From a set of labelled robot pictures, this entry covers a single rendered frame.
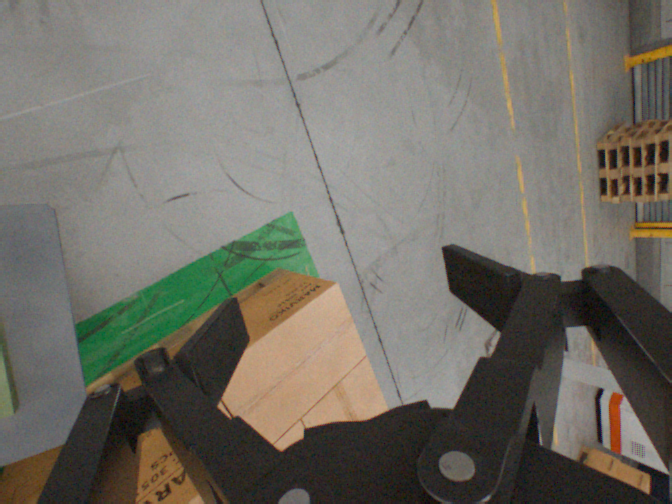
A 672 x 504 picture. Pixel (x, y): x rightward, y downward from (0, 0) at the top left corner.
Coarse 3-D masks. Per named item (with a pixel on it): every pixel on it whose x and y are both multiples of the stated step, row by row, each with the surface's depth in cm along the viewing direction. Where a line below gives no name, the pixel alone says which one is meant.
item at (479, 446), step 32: (544, 288) 11; (512, 320) 10; (544, 320) 9; (512, 352) 8; (544, 352) 8; (480, 384) 7; (512, 384) 7; (544, 384) 8; (480, 416) 6; (512, 416) 6; (544, 416) 8; (448, 448) 5; (480, 448) 5; (512, 448) 5; (448, 480) 5; (480, 480) 5; (512, 480) 5
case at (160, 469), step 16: (160, 432) 87; (144, 448) 83; (160, 448) 81; (144, 464) 78; (160, 464) 76; (176, 464) 75; (144, 480) 73; (160, 480) 72; (176, 480) 70; (144, 496) 69; (160, 496) 68; (176, 496) 67; (192, 496) 65
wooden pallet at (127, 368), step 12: (264, 276) 173; (276, 276) 166; (252, 288) 167; (240, 300) 164; (192, 324) 150; (168, 336) 145; (180, 336) 141; (168, 348) 134; (132, 360) 136; (120, 372) 134; (132, 372) 126; (96, 384) 129
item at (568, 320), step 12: (564, 288) 12; (576, 288) 12; (564, 300) 12; (576, 300) 12; (588, 300) 12; (564, 312) 12; (576, 312) 12; (588, 312) 12; (564, 324) 12; (576, 324) 12; (588, 324) 12
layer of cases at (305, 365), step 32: (288, 288) 147; (320, 288) 135; (256, 320) 129; (288, 320) 122; (320, 320) 131; (352, 320) 141; (256, 352) 115; (288, 352) 123; (320, 352) 132; (352, 352) 143; (128, 384) 119; (256, 384) 115; (288, 384) 124; (320, 384) 133; (352, 384) 144; (256, 416) 116; (288, 416) 125; (320, 416) 134; (352, 416) 145; (32, 480) 88
